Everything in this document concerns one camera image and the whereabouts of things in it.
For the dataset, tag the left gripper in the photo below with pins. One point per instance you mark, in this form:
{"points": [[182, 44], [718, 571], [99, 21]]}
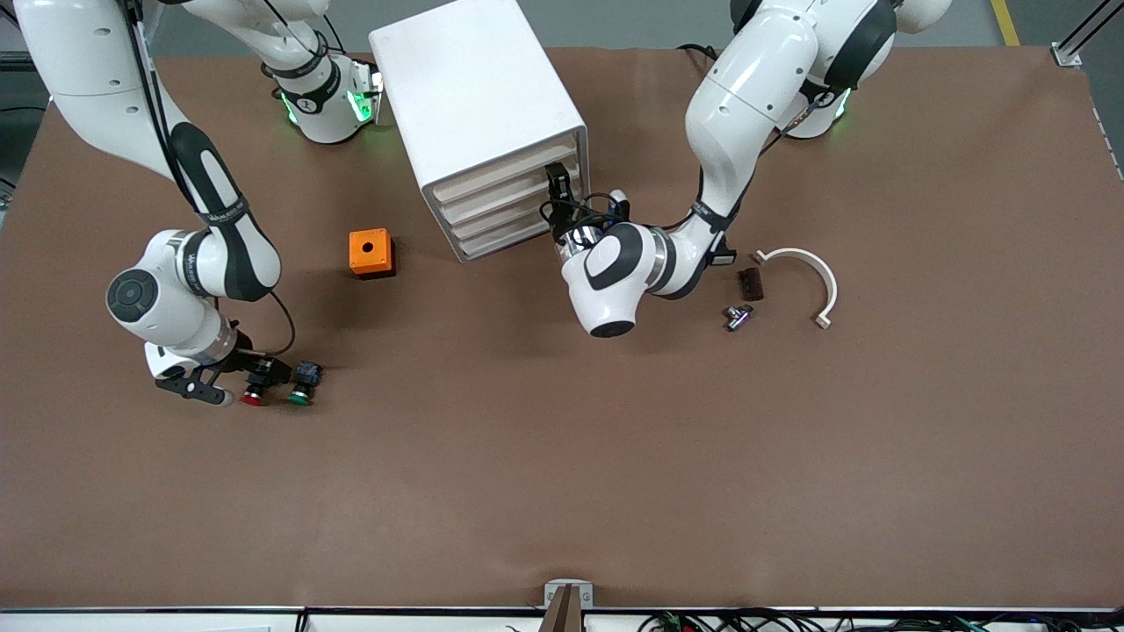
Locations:
{"points": [[562, 221]]}

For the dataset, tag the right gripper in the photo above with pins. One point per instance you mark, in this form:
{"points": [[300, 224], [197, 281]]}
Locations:
{"points": [[248, 363]]}

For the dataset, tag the red push button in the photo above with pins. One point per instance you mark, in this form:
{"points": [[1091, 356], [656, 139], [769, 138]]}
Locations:
{"points": [[255, 397]]}

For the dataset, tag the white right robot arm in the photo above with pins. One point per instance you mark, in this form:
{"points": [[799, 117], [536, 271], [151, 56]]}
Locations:
{"points": [[79, 61]]}

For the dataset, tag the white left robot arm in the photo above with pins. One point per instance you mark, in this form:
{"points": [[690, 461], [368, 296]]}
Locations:
{"points": [[746, 88]]}

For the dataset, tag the green push button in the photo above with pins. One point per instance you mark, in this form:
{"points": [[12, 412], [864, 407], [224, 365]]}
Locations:
{"points": [[303, 386]]}

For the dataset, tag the orange button box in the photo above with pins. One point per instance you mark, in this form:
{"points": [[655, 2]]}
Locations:
{"points": [[369, 250]]}

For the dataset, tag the brown cylinder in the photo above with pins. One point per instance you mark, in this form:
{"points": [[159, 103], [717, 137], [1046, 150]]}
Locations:
{"points": [[751, 283]]}

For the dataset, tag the chrome tee fitting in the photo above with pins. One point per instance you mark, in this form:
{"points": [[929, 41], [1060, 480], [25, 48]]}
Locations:
{"points": [[738, 316]]}

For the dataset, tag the brown table cover mat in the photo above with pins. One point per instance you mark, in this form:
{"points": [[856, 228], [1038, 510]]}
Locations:
{"points": [[562, 483]]}

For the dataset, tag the black white rectangular switch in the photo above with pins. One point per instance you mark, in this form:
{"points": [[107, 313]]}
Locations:
{"points": [[725, 258]]}

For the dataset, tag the white table edge rail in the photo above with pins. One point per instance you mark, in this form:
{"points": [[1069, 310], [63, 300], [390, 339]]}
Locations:
{"points": [[176, 621]]}

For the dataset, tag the aluminium frame post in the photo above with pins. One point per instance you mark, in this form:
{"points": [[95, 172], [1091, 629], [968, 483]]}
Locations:
{"points": [[13, 60], [1067, 54]]}

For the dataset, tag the small metal bracket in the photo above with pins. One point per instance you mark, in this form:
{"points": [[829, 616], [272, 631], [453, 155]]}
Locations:
{"points": [[553, 595]]}

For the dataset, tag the brown camera post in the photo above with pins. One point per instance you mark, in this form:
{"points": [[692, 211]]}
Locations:
{"points": [[562, 614]]}

